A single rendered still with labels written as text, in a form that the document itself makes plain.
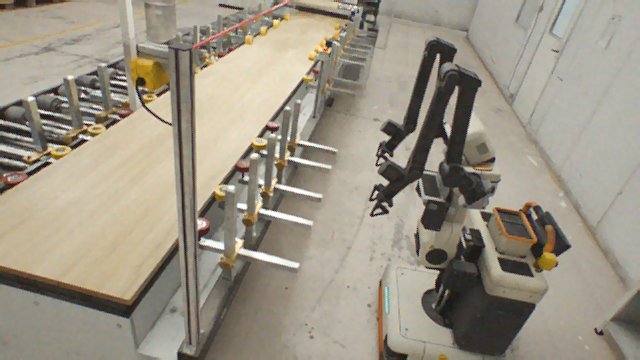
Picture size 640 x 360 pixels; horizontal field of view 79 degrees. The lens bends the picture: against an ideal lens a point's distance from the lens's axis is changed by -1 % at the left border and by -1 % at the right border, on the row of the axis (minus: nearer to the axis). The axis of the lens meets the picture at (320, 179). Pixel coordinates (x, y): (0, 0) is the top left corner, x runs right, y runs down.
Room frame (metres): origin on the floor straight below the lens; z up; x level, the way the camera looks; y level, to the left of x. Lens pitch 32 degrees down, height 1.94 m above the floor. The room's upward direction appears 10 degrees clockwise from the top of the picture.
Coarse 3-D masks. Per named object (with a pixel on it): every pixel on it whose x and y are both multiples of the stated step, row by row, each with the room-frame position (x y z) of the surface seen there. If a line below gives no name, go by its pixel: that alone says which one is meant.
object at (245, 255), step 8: (208, 240) 1.16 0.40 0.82; (200, 248) 1.13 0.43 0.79; (208, 248) 1.13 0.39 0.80; (216, 248) 1.13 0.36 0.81; (240, 256) 1.12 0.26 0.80; (248, 256) 1.12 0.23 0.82; (256, 256) 1.12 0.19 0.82; (264, 256) 1.13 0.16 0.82; (264, 264) 1.11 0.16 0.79; (272, 264) 1.11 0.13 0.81; (280, 264) 1.10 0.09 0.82; (288, 264) 1.11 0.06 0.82; (296, 264) 1.12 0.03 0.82; (296, 272) 1.10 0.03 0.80
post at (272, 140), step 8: (272, 136) 1.59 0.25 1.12; (272, 144) 1.58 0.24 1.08; (272, 152) 1.58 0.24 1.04; (272, 160) 1.58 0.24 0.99; (272, 168) 1.58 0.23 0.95; (264, 176) 1.58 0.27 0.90; (272, 176) 1.60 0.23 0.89; (264, 184) 1.58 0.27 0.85; (272, 184) 1.60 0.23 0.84; (264, 200) 1.58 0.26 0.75
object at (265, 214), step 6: (222, 204) 1.38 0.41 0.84; (240, 204) 1.40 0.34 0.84; (240, 210) 1.38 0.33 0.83; (264, 210) 1.39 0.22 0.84; (258, 216) 1.37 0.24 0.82; (264, 216) 1.37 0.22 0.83; (270, 216) 1.36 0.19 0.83; (276, 216) 1.36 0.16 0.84; (282, 216) 1.37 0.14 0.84; (288, 216) 1.38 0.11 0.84; (282, 222) 1.36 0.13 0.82; (288, 222) 1.36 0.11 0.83; (294, 222) 1.35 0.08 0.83; (300, 222) 1.35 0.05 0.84; (306, 222) 1.36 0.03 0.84; (312, 222) 1.37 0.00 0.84; (306, 228) 1.35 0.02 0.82
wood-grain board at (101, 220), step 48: (240, 48) 3.62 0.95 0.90; (288, 48) 3.91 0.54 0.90; (240, 96) 2.49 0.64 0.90; (288, 96) 2.67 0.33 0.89; (96, 144) 1.59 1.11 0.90; (144, 144) 1.66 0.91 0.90; (240, 144) 1.84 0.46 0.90; (48, 192) 1.18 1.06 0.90; (96, 192) 1.23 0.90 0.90; (144, 192) 1.29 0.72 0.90; (0, 240) 0.90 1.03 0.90; (48, 240) 0.93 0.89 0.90; (96, 240) 0.97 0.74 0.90; (144, 240) 1.02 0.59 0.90; (96, 288) 0.78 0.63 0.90
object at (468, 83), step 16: (448, 64) 1.34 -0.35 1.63; (464, 80) 1.29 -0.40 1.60; (480, 80) 1.29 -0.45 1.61; (464, 96) 1.30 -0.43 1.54; (464, 112) 1.30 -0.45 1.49; (464, 128) 1.30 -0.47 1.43; (448, 144) 1.32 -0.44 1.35; (464, 144) 1.30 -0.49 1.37; (448, 160) 1.30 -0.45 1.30; (448, 176) 1.27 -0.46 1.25
